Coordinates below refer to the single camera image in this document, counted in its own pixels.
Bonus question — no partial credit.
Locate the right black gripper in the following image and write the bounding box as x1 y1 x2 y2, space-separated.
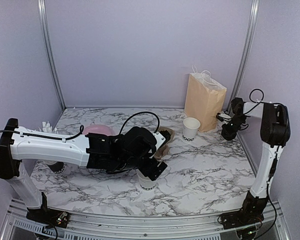
221 115 246 137

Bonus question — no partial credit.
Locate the white paper cup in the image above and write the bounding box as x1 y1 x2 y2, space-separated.
182 117 201 142
136 169 157 191

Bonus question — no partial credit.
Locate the brown cardboard cup carrier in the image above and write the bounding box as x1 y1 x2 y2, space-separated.
154 126 175 161

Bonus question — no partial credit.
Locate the brown paper bag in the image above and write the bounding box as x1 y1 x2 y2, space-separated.
184 65 227 132

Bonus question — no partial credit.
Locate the black cup lid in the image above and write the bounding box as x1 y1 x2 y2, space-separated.
221 132 237 141

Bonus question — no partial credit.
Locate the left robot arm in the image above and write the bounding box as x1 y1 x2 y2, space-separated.
0 118 171 223

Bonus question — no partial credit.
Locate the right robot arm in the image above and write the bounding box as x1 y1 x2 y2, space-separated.
216 88 291 224

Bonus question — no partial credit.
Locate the pink plate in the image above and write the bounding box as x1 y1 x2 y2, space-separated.
82 124 115 136

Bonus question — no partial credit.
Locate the black cup with straws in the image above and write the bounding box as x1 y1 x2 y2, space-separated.
39 121 65 175

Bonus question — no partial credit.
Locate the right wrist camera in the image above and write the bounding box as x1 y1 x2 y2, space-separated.
216 112 232 122

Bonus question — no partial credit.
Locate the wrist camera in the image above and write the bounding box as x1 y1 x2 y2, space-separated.
153 130 172 151
216 112 232 122

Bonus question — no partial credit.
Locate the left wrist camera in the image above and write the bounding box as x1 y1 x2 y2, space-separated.
153 130 172 151

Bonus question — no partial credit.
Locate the right aluminium frame post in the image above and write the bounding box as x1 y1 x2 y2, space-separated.
230 0 260 101

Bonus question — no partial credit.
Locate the aluminium frame post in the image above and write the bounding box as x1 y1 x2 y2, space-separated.
230 0 260 101
37 0 66 111

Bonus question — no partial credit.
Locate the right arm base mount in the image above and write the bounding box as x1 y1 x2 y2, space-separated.
217 211 264 230

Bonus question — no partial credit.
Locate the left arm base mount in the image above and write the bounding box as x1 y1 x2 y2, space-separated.
26 208 70 228

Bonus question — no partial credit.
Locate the left aluminium frame post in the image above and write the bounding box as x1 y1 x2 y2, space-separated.
37 0 66 111

